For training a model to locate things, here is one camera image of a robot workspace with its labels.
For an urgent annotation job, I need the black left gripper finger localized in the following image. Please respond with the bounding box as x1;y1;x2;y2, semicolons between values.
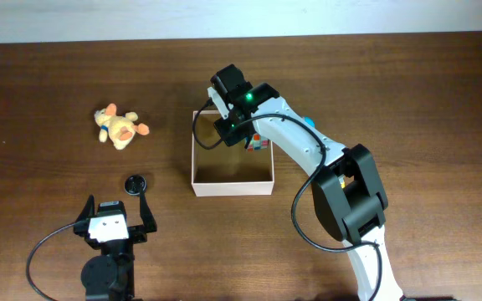
76;195;95;222
139;191;157;232

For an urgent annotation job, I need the colourful puzzle cube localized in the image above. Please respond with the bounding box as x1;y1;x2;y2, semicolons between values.
245;134;269;151

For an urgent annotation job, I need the blue toy ball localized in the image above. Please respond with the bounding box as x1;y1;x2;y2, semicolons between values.
304;116;315;128

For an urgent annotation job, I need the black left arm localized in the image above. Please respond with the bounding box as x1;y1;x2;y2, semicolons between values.
74;191;157;301

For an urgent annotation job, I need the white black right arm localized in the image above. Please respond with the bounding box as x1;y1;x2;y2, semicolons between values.
208;64;405;300

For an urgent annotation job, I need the pink cardboard box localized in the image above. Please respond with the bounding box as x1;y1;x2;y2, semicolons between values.
191;110;274;196

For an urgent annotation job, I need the black round lid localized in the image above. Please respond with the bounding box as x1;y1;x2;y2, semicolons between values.
124;174;147;196

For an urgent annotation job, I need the yellow plush duck toy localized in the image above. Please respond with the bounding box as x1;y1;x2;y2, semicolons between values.
94;103;150;151

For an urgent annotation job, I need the black left camera cable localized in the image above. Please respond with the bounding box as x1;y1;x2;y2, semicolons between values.
25;221;79;301

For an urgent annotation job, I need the black camera cable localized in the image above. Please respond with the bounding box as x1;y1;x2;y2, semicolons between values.
192;98;383;301
25;221;79;301

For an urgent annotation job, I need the black right camera cable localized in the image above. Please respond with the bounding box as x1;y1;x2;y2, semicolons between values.
192;98;383;301

